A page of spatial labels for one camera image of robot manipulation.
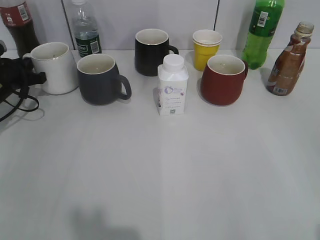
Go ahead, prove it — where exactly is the white ceramic mug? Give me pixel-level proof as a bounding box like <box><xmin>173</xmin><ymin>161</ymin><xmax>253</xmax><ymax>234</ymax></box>
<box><xmin>22</xmin><ymin>42</ymin><xmax>78</xmax><ymax>95</ymax></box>

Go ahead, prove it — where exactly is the cola bottle red label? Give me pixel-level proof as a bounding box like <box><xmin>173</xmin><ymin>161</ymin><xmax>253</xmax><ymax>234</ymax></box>
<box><xmin>0</xmin><ymin>0</ymin><xmax>40</xmax><ymax>58</ymax></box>

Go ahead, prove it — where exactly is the red ceramic mug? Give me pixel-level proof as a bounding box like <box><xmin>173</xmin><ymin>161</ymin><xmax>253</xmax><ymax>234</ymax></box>
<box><xmin>200</xmin><ymin>54</ymin><xmax>249</xmax><ymax>106</ymax></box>

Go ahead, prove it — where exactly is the clear water bottle green label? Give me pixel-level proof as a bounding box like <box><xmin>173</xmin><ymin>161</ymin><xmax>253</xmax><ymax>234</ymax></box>
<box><xmin>71</xmin><ymin>0</ymin><xmax>102</xmax><ymax>57</ymax></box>

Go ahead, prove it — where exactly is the yellow paper cup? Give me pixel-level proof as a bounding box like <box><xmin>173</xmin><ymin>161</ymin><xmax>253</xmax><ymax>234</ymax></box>
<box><xmin>192</xmin><ymin>29</ymin><xmax>223</xmax><ymax>72</ymax></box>

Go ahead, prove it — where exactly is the black ceramic mug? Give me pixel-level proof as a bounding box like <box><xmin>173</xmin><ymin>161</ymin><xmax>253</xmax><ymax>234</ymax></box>
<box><xmin>134</xmin><ymin>28</ymin><xmax>179</xmax><ymax>77</ymax></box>

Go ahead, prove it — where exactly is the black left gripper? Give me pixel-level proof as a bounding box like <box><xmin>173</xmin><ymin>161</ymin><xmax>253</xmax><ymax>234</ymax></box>
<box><xmin>0</xmin><ymin>39</ymin><xmax>47</xmax><ymax>103</ymax></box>

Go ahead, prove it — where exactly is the green soda bottle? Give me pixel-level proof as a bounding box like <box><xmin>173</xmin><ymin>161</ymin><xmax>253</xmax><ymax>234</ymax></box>
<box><xmin>242</xmin><ymin>0</ymin><xmax>285</xmax><ymax>70</ymax></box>

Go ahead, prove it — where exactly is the brown coffee drink bottle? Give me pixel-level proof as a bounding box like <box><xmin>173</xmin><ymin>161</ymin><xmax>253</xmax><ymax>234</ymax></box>
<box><xmin>266</xmin><ymin>21</ymin><xmax>315</xmax><ymax>96</ymax></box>

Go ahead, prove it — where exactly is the dark grey ceramic mug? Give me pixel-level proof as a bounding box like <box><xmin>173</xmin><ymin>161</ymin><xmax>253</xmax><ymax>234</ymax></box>
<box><xmin>76</xmin><ymin>53</ymin><xmax>132</xmax><ymax>106</ymax></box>

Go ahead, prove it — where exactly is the white carton bottle purple print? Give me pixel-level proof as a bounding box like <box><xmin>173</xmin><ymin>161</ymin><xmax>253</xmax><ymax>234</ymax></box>
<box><xmin>157</xmin><ymin>54</ymin><xmax>189</xmax><ymax>116</ymax></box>

